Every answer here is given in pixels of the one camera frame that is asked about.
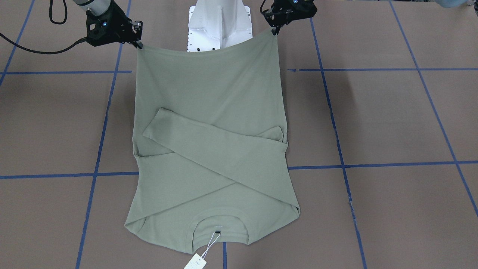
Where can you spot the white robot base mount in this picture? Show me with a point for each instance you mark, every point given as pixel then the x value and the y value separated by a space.
pixel 217 24

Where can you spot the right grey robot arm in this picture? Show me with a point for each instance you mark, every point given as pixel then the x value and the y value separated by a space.
pixel 98 6

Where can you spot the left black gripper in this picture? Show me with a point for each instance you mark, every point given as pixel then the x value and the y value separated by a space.
pixel 277 17

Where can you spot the green long-sleeve shirt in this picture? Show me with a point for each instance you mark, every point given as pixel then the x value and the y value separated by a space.
pixel 210 141

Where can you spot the white paper hang tag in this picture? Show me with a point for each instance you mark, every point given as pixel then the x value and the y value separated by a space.
pixel 196 262

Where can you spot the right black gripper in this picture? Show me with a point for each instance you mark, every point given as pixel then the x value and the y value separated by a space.
pixel 127 31

